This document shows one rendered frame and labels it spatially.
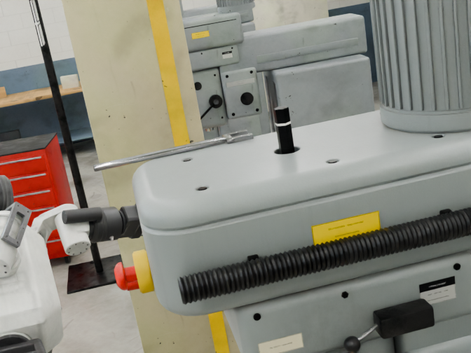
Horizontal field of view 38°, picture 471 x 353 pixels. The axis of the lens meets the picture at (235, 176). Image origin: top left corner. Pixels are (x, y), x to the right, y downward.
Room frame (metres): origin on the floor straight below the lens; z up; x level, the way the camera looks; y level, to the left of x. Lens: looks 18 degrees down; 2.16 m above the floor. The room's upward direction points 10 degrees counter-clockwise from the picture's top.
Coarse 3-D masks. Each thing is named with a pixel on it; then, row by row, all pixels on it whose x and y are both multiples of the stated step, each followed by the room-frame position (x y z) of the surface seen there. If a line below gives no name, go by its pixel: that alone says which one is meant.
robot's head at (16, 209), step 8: (8, 208) 1.23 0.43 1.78; (16, 208) 1.21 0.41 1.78; (24, 208) 1.22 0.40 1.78; (8, 216) 1.20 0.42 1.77; (24, 216) 1.22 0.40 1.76; (8, 224) 1.18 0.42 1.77; (24, 224) 1.20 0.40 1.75; (8, 232) 1.17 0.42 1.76; (24, 232) 1.19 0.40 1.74; (8, 240) 1.15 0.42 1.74; (16, 240) 1.16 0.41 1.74
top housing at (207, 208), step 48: (240, 144) 0.99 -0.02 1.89; (336, 144) 0.90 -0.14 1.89; (384, 144) 0.87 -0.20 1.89; (432, 144) 0.83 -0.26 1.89; (144, 192) 0.85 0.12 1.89; (192, 192) 0.80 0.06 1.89; (240, 192) 0.79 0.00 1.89; (288, 192) 0.79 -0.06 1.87; (336, 192) 0.80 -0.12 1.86; (384, 192) 0.80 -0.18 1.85; (432, 192) 0.81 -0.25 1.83; (144, 240) 0.81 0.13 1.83; (192, 240) 0.77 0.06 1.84; (240, 240) 0.78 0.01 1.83; (288, 240) 0.78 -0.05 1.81; (288, 288) 0.78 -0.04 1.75
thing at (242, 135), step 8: (224, 136) 1.03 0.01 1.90; (232, 136) 1.04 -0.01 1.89; (240, 136) 1.01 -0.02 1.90; (248, 136) 1.01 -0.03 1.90; (192, 144) 1.01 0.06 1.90; (200, 144) 1.01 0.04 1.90; (208, 144) 1.01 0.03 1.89; (216, 144) 1.01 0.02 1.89; (152, 152) 1.01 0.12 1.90; (160, 152) 1.00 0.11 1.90; (168, 152) 1.00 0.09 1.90; (176, 152) 1.00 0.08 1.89; (112, 160) 1.00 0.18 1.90; (120, 160) 0.99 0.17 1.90; (128, 160) 0.99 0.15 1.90; (136, 160) 0.99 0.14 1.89; (144, 160) 0.99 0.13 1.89; (96, 168) 0.98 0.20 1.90; (104, 168) 0.98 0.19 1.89
